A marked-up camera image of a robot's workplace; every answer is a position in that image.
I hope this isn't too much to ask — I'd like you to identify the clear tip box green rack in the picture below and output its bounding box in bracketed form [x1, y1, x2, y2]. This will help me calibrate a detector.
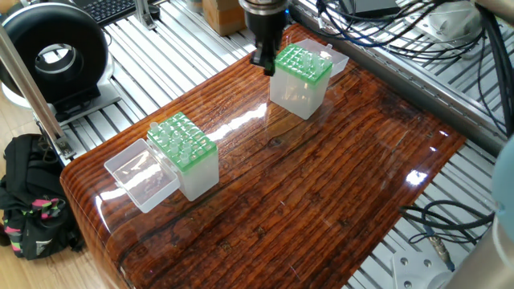
[104, 112, 220, 214]

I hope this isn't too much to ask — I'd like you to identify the brown cardboard box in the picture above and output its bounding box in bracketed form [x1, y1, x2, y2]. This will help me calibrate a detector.
[201, 0, 251, 38]

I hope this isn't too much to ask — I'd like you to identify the black round device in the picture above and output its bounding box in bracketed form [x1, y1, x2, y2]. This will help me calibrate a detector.
[0, 2, 111, 121]

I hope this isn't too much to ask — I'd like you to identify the black cable bundle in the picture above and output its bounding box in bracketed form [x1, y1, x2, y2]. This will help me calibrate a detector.
[317, 0, 483, 61]

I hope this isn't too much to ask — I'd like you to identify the black backpack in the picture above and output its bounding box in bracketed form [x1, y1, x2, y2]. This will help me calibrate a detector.
[0, 132, 87, 262]

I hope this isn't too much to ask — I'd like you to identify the clear tip box with tips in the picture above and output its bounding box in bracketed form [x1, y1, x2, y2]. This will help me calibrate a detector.
[268, 42, 351, 121]

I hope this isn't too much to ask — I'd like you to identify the aluminium bracket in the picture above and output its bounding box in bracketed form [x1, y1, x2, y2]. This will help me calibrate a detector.
[135, 0, 161, 31]

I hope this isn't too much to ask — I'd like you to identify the white plastic device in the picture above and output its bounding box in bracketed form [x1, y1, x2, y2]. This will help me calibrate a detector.
[418, 0, 487, 39]

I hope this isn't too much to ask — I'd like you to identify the aluminium frame post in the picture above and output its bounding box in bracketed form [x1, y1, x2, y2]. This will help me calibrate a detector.
[0, 32, 71, 157]

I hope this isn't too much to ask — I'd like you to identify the black keyboard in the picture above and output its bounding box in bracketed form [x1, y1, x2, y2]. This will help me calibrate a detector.
[79, 0, 139, 25]

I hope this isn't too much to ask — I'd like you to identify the glossy brown wooden board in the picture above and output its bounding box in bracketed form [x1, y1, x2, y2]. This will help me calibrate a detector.
[63, 24, 468, 289]

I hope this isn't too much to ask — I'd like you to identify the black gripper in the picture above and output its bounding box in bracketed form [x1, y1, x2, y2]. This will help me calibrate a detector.
[244, 0, 288, 78]

